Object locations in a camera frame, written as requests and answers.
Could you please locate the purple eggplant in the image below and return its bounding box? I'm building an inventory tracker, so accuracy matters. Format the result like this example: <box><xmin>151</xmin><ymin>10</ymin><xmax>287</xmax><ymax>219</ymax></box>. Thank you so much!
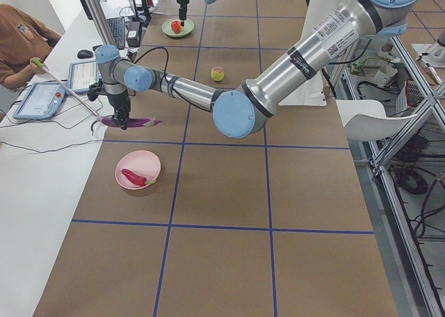
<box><xmin>100</xmin><ymin>117</ymin><xmax>162</xmax><ymax>128</ymax></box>

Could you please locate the red orange pomegranate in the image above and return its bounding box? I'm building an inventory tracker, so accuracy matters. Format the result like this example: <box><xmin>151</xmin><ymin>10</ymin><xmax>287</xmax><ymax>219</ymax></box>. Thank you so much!
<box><xmin>170</xmin><ymin>20</ymin><xmax>183</xmax><ymax>34</ymax></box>

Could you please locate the red chili pepper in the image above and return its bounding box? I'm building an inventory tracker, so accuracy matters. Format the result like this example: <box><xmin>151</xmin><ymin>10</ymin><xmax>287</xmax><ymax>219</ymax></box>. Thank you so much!
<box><xmin>121</xmin><ymin>169</ymin><xmax>156</xmax><ymax>187</ymax></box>

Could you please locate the peach with brown stem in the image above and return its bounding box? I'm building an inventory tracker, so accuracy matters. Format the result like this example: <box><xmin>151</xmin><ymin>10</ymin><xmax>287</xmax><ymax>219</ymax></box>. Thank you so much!
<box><xmin>211</xmin><ymin>66</ymin><xmax>225</xmax><ymax>82</ymax></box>

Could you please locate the light green plate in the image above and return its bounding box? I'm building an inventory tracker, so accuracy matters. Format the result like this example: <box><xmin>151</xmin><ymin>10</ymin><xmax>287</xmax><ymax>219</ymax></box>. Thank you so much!
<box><xmin>161</xmin><ymin>19</ymin><xmax>195</xmax><ymax>38</ymax></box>

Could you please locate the far teach pendant tablet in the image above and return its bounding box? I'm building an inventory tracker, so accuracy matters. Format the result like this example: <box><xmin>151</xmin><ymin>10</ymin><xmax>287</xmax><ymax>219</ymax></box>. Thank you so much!
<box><xmin>67</xmin><ymin>60</ymin><xmax>100</xmax><ymax>94</ymax></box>

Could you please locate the teach pendant tablet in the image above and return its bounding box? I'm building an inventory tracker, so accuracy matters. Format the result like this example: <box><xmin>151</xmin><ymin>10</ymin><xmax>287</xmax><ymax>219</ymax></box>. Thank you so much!
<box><xmin>13</xmin><ymin>83</ymin><xmax>65</xmax><ymax>120</ymax></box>
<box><xmin>67</xmin><ymin>60</ymin><xmax>100</xmax><ymax>94</ymax></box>

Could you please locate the pink plate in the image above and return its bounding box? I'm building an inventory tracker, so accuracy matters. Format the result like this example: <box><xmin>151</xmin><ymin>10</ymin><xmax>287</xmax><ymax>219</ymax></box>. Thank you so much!
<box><xmin>115</xmin><ymin>150</ymin><xmax>161</xmax><ymax>190</ymax></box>

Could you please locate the black computer mouse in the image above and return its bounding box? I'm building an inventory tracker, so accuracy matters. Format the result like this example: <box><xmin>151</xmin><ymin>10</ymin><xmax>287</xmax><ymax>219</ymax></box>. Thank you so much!
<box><xmin>76</xmin><ymin>49</ymin><xmax>94</xmax><ymax>59</ymax></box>

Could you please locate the black keyboard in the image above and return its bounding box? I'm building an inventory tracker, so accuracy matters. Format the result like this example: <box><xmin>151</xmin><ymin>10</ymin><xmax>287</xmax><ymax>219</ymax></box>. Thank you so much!
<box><xmin>106</xmin><ymin>17</ymin><xmax>126</xmax><ymax>49</ymax></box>

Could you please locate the near teach pendant tablet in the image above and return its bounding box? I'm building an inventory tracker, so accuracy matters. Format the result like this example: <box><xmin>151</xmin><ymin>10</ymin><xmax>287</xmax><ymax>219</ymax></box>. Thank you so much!
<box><xmin>13</xmin><ymin>83</ymin><xmax>65</xmax><ymax>120</ymax></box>

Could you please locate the metal reacher stick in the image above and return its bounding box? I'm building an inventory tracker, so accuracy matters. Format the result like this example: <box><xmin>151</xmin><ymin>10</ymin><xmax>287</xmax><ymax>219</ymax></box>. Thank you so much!
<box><xmin>31</xmin><ymin>58</ymin><xmax>103</xmax><ymax>135</ymax></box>

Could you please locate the seated person brown shirt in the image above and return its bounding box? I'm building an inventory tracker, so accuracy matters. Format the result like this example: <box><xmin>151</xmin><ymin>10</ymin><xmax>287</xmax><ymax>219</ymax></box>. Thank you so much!
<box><xmin>1</xmin><ymin>4</ymin><xmax>61</xmax><ymax>90</ymax></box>

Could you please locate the aluminium frame post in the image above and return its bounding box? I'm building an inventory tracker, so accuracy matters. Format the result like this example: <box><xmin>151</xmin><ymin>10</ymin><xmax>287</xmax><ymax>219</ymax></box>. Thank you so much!
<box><xmin>85</xmin><ymin>0</ymin><xmax>115</xmax><ymax>46</ymax></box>

